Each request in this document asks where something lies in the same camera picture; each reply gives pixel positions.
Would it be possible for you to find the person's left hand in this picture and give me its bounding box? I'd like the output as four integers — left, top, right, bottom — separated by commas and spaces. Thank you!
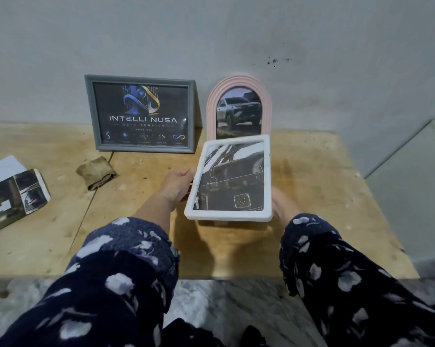
158, 168, 197, 210

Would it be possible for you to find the person's right hand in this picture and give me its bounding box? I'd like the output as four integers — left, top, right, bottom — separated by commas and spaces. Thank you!
271, 186, 301, 228

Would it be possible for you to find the white picture frame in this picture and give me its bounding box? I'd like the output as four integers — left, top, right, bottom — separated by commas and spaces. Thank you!
184, 134, 273, 223

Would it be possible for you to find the brown wiping cloth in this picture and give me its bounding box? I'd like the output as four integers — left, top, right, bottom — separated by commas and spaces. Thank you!
75, 156, 119, 191

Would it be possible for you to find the pink arched picture frame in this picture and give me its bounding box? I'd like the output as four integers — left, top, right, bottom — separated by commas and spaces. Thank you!
205, 75, 272, 141

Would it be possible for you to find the grey picture frame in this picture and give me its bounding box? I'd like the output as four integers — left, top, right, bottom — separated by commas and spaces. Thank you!
84, 74, 196, 154

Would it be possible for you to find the black car brochure print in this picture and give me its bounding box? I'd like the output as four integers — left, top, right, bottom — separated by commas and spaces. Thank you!
0, 169, 52, 237

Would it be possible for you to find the white logo print sheet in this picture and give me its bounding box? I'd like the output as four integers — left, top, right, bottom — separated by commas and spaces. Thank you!
0, 155, 28, 188

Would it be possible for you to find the person's right forearm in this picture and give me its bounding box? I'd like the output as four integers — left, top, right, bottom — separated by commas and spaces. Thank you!
277, 209, 435, 347

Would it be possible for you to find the person's left forearm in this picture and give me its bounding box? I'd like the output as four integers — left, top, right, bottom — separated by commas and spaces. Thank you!
0, 193, 181, 347

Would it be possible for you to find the person's right foot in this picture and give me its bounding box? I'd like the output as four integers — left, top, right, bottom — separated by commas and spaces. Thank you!
239, 325, 267, 347

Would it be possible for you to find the person's dark floral dress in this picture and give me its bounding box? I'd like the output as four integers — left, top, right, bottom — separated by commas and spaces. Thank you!
161, 318, 240, 347

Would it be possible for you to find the white cabinet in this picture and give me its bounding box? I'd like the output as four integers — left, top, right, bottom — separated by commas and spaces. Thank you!
365, 115, 435, 279

